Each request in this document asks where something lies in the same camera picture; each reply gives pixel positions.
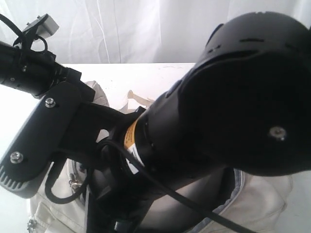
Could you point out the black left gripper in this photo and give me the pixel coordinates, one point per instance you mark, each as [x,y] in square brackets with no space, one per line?
[58,74]

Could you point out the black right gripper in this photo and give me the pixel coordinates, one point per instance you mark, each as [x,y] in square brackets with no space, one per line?
[132,174]

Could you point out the cream fabric duffel bag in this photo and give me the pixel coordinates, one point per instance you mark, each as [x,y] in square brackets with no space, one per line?
[219,199]

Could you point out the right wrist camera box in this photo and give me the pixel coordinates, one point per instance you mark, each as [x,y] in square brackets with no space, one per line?
[63,125]

